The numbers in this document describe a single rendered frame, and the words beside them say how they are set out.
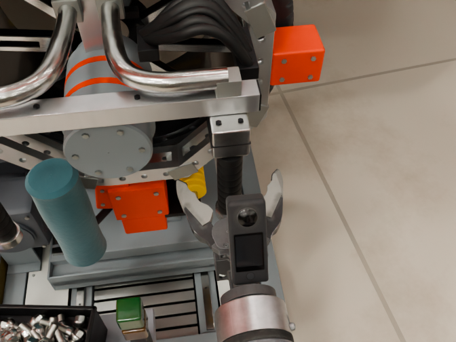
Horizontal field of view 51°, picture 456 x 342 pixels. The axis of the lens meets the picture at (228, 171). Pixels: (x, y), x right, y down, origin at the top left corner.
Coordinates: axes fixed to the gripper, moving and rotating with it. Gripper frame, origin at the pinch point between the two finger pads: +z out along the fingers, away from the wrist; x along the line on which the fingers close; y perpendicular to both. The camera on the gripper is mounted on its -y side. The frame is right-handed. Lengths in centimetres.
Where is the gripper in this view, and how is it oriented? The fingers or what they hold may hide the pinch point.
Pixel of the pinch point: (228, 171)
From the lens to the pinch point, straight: 70.8
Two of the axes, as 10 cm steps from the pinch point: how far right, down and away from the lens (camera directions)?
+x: 9.9, -1.1, 0.8
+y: 0.0, 6.2, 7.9
